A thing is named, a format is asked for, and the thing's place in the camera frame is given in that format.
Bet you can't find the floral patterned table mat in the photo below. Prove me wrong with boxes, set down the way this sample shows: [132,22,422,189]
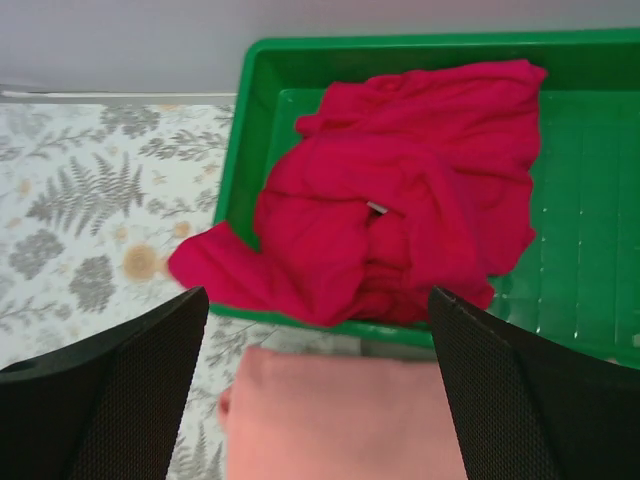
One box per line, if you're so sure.
[0,102,362,480]

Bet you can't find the folded salmon pink t-shirt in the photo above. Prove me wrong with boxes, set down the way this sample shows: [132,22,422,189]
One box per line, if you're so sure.
[217,347,467,480]

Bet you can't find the magenta red t-shirt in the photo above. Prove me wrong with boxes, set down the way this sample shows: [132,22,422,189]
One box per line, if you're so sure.
[168,60,547,327]

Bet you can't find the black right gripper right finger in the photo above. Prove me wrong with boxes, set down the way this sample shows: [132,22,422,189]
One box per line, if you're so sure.
[428,287,639,479]

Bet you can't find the green plastic tray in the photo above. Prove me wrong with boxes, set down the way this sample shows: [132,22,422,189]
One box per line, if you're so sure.
[215,27,639,368]

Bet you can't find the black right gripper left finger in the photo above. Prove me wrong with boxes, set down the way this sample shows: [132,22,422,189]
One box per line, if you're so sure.
[1,287,208,479]

